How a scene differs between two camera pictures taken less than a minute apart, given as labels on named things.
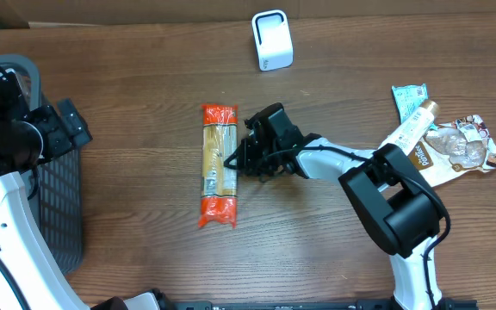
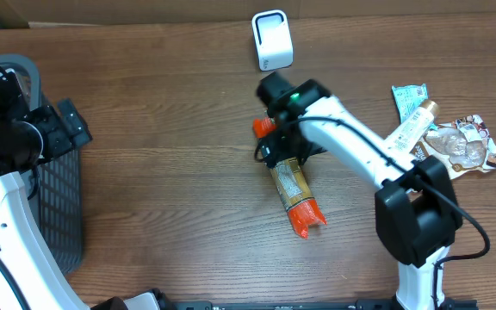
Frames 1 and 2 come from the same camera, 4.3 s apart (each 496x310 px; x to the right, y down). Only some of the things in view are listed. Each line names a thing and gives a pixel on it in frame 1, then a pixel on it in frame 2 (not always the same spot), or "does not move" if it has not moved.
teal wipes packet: (410, 97) does not move
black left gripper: (48, 118) does not move
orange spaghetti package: (220, 183) to (293, 187)
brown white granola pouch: (453, 149) does not move
